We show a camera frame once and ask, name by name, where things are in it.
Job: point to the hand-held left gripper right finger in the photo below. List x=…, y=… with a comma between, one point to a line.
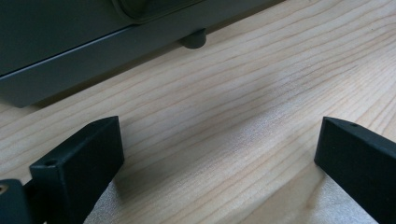
x=361, y=161

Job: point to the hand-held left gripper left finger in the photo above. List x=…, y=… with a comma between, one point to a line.
x=82, y=165

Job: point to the dark grey appliance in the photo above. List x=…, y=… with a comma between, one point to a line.
x=77, y=46

